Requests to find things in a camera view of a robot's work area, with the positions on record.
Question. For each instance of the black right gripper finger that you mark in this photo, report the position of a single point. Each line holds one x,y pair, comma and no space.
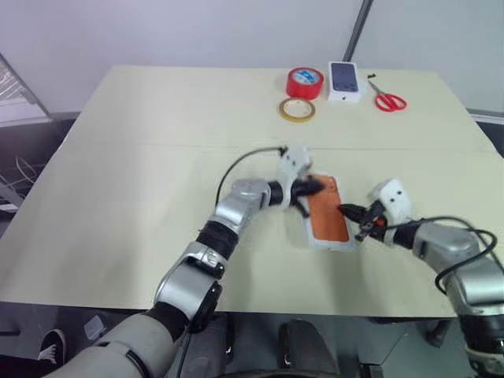
354,212
364,233

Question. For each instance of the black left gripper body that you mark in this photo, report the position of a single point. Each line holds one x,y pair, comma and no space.
299,189

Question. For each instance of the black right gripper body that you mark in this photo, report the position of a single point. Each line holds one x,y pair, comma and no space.
376,220

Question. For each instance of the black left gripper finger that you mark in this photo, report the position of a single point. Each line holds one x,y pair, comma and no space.
316,186
303,208

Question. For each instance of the orange smartphone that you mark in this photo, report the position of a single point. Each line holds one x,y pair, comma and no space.
328,220

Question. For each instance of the white phone box base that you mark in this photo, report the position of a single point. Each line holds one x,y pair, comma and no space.
334,246

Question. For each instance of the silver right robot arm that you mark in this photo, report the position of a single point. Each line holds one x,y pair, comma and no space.
445,240

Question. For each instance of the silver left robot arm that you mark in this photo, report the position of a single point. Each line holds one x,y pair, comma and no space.
189,279

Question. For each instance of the white boxed phone package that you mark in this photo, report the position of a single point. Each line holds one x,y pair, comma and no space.
344,80

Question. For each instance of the yellow clear tape roll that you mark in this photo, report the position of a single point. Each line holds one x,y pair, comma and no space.
284,112

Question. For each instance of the red tape roll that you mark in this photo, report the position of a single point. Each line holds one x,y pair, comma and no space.
304,86

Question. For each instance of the dark shoe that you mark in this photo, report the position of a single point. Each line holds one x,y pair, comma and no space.
438,332

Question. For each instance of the small white floor tag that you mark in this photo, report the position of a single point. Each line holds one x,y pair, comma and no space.
94,327

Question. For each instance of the black and white sneaker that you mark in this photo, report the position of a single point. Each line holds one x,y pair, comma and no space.
53,346

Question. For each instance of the grey framed glass panel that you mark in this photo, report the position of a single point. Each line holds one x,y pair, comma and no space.
23,102

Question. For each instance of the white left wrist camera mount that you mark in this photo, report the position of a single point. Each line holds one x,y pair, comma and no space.
295,161

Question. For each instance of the grey metal post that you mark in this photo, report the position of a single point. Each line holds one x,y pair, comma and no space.
357,31

